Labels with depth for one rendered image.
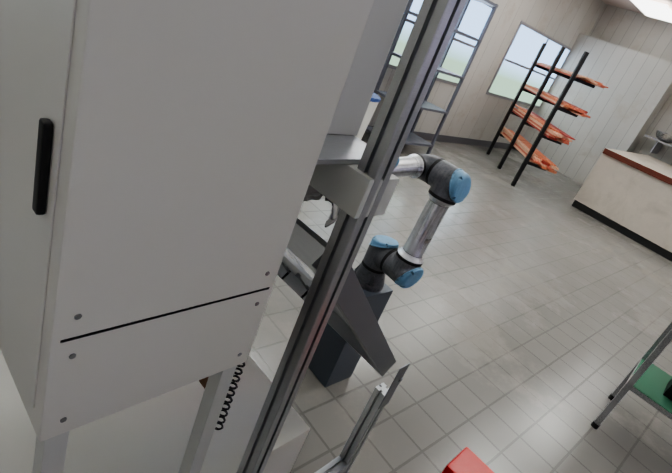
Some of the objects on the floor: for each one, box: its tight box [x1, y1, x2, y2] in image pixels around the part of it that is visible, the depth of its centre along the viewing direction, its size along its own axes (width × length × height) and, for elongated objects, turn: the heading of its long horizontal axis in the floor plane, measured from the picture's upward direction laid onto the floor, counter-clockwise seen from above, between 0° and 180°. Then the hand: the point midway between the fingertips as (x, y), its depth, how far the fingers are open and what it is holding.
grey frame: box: [236, 0, 480, 473], centre depth 129 cm, size 55×78×190 cm
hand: (308, 215), depth 136 cm, fingers open, 14 cm apart
